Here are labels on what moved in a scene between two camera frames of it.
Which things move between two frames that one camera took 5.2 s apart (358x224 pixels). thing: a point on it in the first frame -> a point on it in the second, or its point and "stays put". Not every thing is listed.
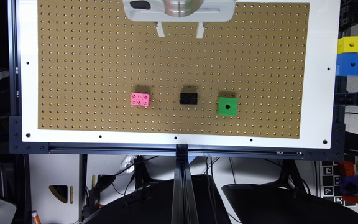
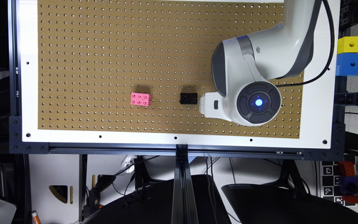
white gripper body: x=153 y=10 -> x=211 y=106
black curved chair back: x=288 y=202 stays put
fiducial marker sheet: x=330 y=182 stays put
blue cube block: x=350 y=64 stays put
